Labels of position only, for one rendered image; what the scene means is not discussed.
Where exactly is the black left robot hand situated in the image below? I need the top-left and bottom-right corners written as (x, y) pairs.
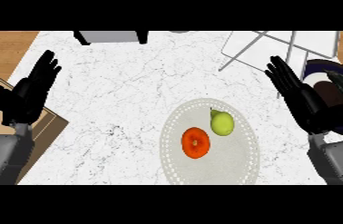
top-left (0, 49), bottom-right (63, 127)

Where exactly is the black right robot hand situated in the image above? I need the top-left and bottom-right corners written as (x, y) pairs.
top-left (264, 55), bottom-right (343, 136)

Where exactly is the green pear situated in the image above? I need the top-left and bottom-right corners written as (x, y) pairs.
top-left (208, 107), bottom-right (236, 137)

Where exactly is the pale round placemat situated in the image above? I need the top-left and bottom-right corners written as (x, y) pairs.
top-left (158, 97), bottom-right (261, 186)

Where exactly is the dark brown round food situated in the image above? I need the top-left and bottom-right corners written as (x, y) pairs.
top-left (311, 81), bottom-right (343, 108)

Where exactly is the dark blue plate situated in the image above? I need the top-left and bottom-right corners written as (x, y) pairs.
top-left (301, 58), bottom-right (343, 83)

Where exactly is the grey black-legged appliance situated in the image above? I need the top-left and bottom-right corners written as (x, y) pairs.
top-left (72, 31), bottom-right (150, 46)

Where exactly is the orange tomato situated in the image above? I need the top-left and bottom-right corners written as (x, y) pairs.
top-left (178, 126), bottom-right (211, 160)

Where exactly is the grey wire tiered shelf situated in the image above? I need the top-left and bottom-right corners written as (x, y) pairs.
top-left (217, 31), bottom-right (339, 99)

